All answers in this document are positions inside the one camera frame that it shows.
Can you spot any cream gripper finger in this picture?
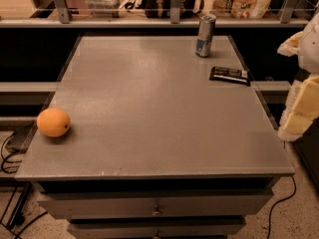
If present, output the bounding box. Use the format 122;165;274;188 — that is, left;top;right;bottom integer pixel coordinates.
277;31;303;57
278;75;319;141

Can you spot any redbull can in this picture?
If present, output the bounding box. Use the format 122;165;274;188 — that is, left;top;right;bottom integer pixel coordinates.
195;14;216;57

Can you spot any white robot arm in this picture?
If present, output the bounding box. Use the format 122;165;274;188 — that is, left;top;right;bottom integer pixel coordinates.
277;14;319;141

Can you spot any snack bag on shelf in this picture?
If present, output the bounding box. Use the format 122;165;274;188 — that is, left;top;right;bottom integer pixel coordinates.
211;0;271;19

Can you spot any grey drawer cabinet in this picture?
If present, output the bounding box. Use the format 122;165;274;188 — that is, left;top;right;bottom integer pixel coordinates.
17;36;294;239

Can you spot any top drawer knob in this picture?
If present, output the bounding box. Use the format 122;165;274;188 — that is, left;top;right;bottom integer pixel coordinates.
152;205;162;217

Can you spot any orange fruit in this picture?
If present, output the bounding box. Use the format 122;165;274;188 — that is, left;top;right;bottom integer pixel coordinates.
36;108;71;137

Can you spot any black cable right floor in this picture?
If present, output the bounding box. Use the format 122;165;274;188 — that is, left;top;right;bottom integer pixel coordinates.
266;175;297;239

